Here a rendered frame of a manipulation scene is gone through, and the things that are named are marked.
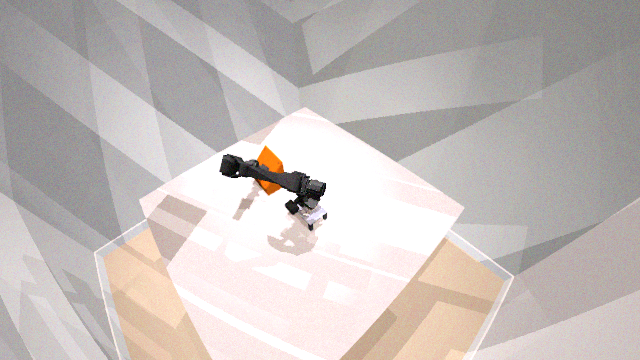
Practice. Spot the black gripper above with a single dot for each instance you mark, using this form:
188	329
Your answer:
292	206

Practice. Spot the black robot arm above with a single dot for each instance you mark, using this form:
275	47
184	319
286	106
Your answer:
294	182

